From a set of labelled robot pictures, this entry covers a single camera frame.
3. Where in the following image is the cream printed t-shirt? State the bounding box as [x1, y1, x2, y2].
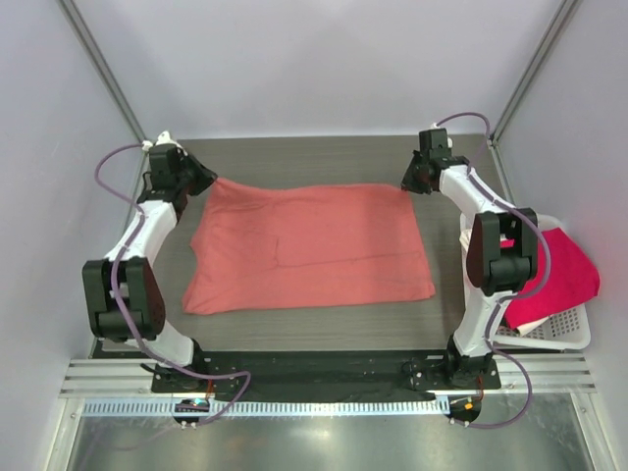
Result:
[459, 229, 549, 337]

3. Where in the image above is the salmon pink t-shirt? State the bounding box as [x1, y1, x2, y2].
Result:
[183, 178, 436, 315]

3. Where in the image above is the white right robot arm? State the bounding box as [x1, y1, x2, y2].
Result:
[401, 128, 540, 391]

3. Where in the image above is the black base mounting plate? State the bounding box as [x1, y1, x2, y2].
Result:
[151, 349, 501, 401]

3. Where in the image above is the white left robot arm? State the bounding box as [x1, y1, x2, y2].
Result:
[81, 131, 217, 392]

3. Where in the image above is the magenta t-shirt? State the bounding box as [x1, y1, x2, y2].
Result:
[503, 228, 601, 334]

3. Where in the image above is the white perforated plastic basket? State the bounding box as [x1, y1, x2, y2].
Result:
[458, 210, 592, 352]

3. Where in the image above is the white slotted cable duct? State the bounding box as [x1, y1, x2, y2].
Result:
[82, 396, 449, 419]

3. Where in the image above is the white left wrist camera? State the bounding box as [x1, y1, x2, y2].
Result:
[141, 131, 180, 152]

